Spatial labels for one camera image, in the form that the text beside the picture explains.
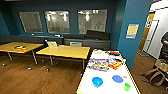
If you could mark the grey box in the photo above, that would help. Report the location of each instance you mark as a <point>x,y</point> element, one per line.
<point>75,44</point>

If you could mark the dark grey sofa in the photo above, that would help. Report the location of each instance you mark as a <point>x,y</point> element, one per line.
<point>95,44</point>

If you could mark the white plastic bag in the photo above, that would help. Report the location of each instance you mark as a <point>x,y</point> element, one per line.
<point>99,52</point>

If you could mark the black sofa cushion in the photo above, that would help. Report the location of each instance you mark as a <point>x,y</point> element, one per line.
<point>97,35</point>

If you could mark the long wooden table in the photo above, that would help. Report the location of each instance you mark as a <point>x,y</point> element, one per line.
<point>63,52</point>
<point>8,46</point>

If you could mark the colourful snack packets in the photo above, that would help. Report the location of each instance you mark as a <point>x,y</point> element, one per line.
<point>98,64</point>

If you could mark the wide interior glass window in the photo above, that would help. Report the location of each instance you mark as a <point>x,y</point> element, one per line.
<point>92,21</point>

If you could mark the small white ledge box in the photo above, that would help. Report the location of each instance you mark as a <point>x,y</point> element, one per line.
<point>32,34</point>
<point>57,35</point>

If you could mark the red and black pack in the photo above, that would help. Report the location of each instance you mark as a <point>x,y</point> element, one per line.
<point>114,53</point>

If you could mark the small blue white pack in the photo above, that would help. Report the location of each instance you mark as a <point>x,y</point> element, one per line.
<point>114,58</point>

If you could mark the small beige box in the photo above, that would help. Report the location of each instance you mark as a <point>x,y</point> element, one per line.
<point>52,43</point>

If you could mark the flat blue bowl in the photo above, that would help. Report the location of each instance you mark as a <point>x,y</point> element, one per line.
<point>117,79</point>

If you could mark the white work table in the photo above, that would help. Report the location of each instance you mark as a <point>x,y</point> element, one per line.
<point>106,87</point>

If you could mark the yellow pillar sign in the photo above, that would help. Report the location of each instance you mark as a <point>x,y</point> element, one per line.
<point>132,31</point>

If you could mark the small orange box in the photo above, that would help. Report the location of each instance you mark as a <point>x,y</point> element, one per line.
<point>20,48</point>

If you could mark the brown wooden door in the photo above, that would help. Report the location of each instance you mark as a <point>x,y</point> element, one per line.
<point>146,31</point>

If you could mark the cardboard box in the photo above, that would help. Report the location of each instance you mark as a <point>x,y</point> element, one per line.
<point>162,64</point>

